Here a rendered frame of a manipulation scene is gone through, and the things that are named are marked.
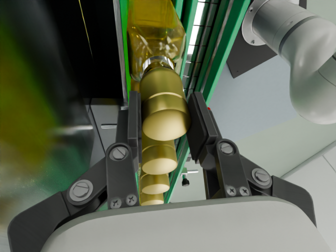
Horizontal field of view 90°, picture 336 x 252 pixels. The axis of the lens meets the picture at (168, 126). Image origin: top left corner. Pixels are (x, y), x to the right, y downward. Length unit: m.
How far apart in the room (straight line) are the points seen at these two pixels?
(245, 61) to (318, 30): 0.32
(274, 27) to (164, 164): 0.57
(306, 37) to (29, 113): 0.57
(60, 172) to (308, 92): 0.51
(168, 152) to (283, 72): 0.92
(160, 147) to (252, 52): 0.72
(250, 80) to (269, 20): 0.35
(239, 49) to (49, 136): 0.71
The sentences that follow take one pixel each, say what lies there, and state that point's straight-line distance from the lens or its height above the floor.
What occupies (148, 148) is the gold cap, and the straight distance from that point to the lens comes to 0.16.
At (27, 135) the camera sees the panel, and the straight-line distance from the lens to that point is 0.20.
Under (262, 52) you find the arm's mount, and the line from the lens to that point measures 0.86.
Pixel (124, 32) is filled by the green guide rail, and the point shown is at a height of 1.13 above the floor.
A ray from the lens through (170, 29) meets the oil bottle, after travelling 0.17.
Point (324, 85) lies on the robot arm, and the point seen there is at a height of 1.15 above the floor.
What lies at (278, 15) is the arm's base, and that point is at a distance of 0.67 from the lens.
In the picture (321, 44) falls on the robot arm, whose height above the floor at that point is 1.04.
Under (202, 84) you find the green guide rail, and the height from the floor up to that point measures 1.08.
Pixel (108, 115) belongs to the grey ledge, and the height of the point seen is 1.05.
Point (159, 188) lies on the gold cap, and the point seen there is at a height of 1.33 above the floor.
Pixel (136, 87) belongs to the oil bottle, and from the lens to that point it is 0.20.
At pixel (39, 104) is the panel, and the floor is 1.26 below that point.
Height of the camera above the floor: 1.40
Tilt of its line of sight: 39 degrees down
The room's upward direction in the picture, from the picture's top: 171 degrees clockwise
